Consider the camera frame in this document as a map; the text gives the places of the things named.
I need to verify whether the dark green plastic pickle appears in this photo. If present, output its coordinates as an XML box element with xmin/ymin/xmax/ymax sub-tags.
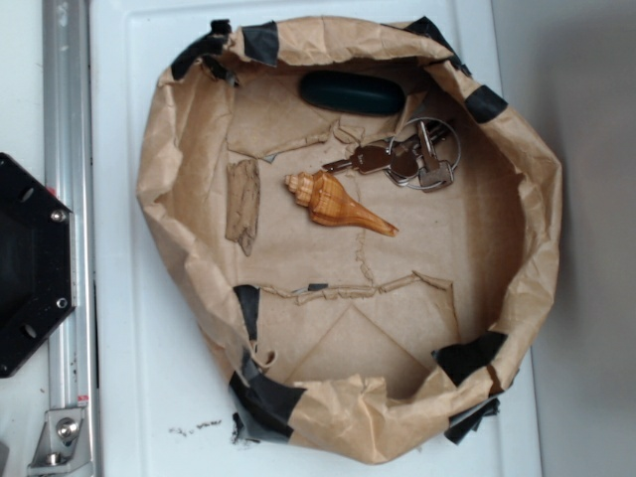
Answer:
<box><xmin>299</xmin><ymin>71</ymin><xmax>405</xmax><ymax>116</ymax></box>

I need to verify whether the orange conch seashell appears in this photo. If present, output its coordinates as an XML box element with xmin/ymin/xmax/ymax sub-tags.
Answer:
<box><xmin>284</xmin><ymin>171</ymin><xmax>398</xmax><ymax>237</ymax></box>

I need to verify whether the brown paper bag bin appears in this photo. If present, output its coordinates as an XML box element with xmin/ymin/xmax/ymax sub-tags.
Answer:
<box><xmin>137</xmin><ymin>17</ymin><xmax>562</xmax><ymax>464</ymax></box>

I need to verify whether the brown driftwood piece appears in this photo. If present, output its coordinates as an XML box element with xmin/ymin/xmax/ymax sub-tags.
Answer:
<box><xmin>226</xmin><ymin>159</ymin><xmax>260</xmax><ymax>256</ymax></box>

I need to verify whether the silver key bunch with rings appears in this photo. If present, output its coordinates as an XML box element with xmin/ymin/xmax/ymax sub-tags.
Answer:
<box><xmin>322</xmin><ymin>116</ymin><xmax>462</xmax><ymax>193</ymax></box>

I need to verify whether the white plastic tray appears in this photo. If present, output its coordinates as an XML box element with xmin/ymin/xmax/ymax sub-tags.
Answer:
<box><xmin>89</xmin><ymin>1</ymin><xmax>542</xmax><ymax>476</ymax></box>

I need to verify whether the black octagonal mount plate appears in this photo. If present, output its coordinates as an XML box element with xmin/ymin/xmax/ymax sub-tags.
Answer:
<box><xmin>1</xmin><ymin>153</ymin><xmax>75</xmax><ymax>379</ymax></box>

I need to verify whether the aluminium extrusion rail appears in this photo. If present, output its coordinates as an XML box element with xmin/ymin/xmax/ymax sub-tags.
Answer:
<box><xmin>43</xmin><ymin>1</ymin><xmax>103</xmax><ymax>476</ymax></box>

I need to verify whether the metal corner bracket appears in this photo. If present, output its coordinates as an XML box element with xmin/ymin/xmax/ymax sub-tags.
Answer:
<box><xmin>27</xmin><ymin>407</ymin><xmax>93</xmax><ymax>476</ymax></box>

